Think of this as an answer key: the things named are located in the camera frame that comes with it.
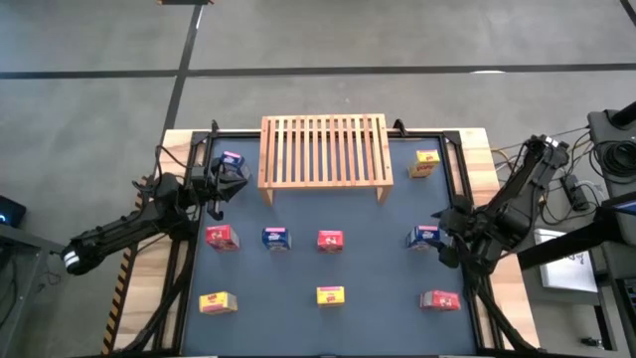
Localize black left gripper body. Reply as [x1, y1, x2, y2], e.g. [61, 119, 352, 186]
[191, 159, 231, 204]

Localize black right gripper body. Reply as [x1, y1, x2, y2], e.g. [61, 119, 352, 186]
[441, 198, 486, 250]

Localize blue Frosted Flakes cereal box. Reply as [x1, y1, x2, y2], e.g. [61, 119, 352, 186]
[260, 226, 293, 253]
[219, 150, 249, 175]
[404, 224, 443, 252]

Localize red Froot Loops cereal box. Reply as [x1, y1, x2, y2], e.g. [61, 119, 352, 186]
[418, 289, 462, 312]
[316, 229, 346, 255]
[205, 223, 241, 252]

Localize yellow Corn Pops cereal box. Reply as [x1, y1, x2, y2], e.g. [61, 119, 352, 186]
[406, 148, 442, 179]
[316, 285, 346, 308]
[198, 290, 239, 315]

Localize wooden slatted shelf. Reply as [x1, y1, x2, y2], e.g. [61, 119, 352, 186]
[256, 112, 396, 207]

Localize blue table mat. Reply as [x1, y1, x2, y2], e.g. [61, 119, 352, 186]
[181, 136, 478, 357]

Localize black metal crossbar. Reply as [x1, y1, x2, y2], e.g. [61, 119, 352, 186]
[516, 206, 636, 272]

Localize white board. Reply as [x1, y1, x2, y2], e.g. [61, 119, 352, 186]
[534, 228, 600, 294]

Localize black power strip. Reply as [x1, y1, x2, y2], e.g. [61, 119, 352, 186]
[560, 173, 591, 213]

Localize yellow black hazard tape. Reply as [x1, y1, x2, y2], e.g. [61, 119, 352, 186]
[101, 173, 150, 355]

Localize monitor with blue screen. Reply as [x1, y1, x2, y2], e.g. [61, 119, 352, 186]
[600, 191, 636, 218]

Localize dark grey equipment stand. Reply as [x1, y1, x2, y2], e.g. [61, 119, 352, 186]
[585, 101, 636, 200]

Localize black device with blue light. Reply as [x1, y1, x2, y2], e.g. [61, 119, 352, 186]
[0, 194, 29, 229]

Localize grey side table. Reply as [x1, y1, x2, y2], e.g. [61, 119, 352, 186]
[0, 223, 80, 358]

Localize black metal table frame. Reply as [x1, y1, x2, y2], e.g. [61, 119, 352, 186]
[116, 118, 541, 358]

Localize black cable coil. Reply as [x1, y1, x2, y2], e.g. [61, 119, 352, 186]
[590, 138, 636, 175]

